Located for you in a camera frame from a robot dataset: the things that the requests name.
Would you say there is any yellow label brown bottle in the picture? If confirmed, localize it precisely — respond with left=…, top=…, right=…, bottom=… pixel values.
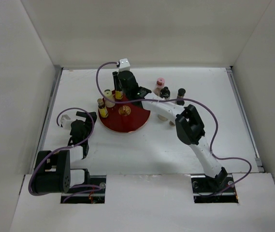
left=97, top=98, right=109, bottom=118

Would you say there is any gold cap yellow bottle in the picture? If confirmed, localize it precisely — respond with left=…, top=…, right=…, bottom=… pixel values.
left=115, top=90, right=123, bottom=101

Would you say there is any cream cap spice jar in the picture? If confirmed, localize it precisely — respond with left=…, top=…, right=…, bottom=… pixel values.
left=103, top=89, right=115, bottom=108

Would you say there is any black grinder salt jar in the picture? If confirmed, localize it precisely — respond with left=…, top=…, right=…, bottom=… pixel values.
left=159, top=87, right=171, bottom=100

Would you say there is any black grinder pepper jar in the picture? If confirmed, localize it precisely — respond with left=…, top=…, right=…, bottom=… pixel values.
left=158, top=115, right=168, bottom=121

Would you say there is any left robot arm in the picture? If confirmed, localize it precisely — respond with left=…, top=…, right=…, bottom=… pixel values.
left=28, top=111, right=97, bottom=196

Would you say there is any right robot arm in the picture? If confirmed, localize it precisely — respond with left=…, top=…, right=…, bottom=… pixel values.
left=113, top=71, right=227, bottom=191

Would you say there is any red round lacquer tray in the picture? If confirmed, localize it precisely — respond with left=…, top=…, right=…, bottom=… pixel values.
left=98, top=89, right=150, bottom=133

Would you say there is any pink cap spice jar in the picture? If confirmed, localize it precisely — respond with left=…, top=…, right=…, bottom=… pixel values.
left=154, top=78, right=165, bottom=96

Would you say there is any black cap spice bottle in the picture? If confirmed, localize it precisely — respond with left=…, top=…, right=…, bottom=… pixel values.
left=176, top=88, right=186, bottom=101

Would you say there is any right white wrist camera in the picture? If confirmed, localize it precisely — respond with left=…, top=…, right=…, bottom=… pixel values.
left=118, top=58, right=130, bottom=72

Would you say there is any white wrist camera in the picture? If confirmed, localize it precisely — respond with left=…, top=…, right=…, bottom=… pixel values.
left=118, top=58, right=130, bottom=72
left=60, top=115, right=74, bottom=131

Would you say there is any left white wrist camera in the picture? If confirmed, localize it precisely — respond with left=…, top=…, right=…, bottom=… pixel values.
left=60, top=115, right=74, bottom=131

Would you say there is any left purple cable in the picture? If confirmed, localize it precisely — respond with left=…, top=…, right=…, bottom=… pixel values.
left=28, top=107, right=103, bottom=203

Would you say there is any purple cable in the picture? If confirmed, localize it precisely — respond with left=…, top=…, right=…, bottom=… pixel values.
left=96, top=61, right=253, bottom=196
left=28, top=107, right=103, bottom=203

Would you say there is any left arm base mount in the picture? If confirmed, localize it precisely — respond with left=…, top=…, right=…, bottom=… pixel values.
left=60, top=175, right=107, bottom=204

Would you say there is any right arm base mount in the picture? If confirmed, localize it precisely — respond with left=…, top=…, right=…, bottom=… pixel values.
left=191, top=174, right=238, bottom=203

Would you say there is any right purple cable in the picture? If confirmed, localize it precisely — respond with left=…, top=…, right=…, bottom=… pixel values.
left=96, top=61, right=253, bottom=196

